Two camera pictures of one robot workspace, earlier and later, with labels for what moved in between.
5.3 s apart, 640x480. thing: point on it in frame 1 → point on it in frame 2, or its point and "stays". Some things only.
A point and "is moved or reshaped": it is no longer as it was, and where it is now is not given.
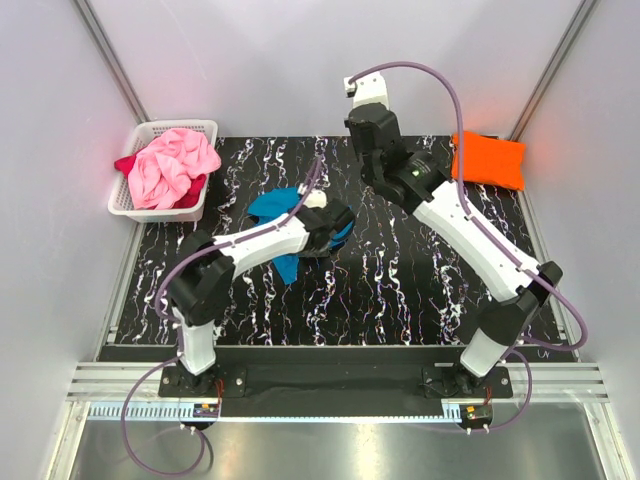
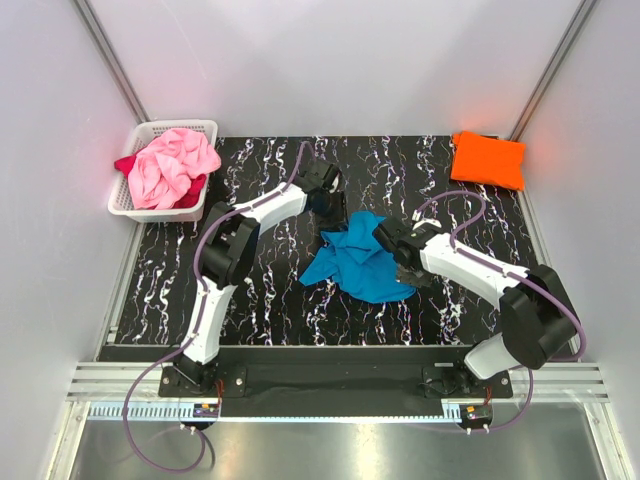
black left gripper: x=308 y=253 → x=339 y=218
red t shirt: x=123 y=164 stays
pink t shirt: x=159 y=172 stays
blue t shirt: x=271 y=204 is moved or reshaped
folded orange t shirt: x=490 y=160 stays
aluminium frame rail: x=551 y=383 stays
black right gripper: x=355 y=151 → x=418 y=281
